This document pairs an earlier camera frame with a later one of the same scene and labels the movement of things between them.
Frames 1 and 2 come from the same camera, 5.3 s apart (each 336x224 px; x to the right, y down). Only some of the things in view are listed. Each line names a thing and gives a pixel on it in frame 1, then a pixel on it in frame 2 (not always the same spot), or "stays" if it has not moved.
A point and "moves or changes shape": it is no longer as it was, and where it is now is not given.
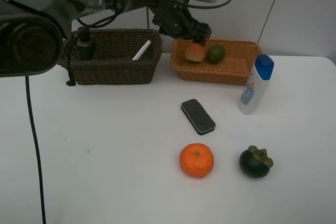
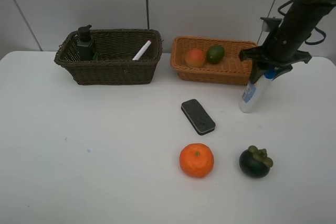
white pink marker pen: x=142 y=50 stays
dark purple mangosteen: x=254 y=162 stays
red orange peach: x=195 y=52 moves or changes shape
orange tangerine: x=196 y=160 stays
